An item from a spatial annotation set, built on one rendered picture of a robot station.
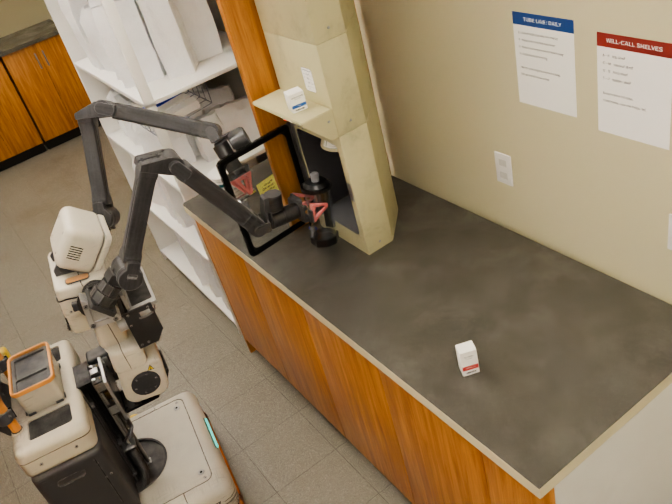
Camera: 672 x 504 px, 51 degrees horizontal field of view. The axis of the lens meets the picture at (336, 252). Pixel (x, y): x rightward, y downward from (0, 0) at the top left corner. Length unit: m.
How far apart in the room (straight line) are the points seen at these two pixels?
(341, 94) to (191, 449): 1.56
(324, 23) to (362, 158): 0.46
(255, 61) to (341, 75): 0.38
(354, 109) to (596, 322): 0.96
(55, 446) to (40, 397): 0.18
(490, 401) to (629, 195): 0.68
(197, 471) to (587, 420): 1.60
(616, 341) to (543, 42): 0.83
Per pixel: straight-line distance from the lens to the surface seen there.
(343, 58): 2.19
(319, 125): 2.19
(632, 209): 2.11
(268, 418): 3.36
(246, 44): 2.44
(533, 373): 1.97
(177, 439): 3.06
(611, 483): 2.04
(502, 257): 2.36
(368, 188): 2.37
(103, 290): 2.27
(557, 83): 2.08
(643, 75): 1.90
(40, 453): 2.57
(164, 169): 2.12
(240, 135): 2.49
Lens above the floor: 2.38
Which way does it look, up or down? 34 degrees down
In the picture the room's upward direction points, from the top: 16 degrees counter-clockwise
